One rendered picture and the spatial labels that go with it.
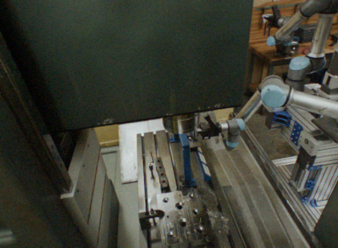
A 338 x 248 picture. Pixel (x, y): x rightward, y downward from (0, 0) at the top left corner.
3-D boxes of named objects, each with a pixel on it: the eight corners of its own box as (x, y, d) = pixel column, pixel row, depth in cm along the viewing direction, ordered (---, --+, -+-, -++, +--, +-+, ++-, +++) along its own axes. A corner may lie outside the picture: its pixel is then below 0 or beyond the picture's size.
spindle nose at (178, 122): (161, 114, 105) (158, 91, 98) (196, 110, 105) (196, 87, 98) (163, 137, 92) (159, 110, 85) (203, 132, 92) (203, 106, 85)
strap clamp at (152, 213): (165, 220, 127) (162, 203, 119) (166, 226, 124) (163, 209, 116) (141, 225, 126) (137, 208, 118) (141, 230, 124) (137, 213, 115)
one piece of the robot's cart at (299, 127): (290, 138, 179) (295, 120, 169) (296, 146, 172) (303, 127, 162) (288, 139, 179) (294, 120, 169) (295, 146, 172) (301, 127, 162)
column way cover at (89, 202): (114, 186, 149) (92, 120, 120) (108, 265, 111) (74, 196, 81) (106, 187, 149) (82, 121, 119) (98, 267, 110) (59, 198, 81)
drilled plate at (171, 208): (196, 193, 135) (196, 187, 132) (210, 243, 111) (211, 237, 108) (157, 199, 134) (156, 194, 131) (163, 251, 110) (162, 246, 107)
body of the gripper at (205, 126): (201, 140, 144) (220, 137, 145) (201, 128, 139) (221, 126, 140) (198, 133, 151) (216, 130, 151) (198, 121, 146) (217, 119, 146)
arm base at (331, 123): (344, 117, 145) (349, 103, 139) (363, 131, 132) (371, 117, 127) (320, 121, 144) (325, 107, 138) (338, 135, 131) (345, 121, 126)
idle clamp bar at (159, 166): (162, 163, 163) (161, 156, 159) (170, 192, 142) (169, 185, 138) (155, 164, 162) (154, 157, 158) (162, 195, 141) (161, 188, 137)
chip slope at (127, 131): (213, 130, 233) (213, 108, 218) (239, 186, 176) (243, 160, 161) (123, 144, 228) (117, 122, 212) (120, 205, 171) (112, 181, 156)
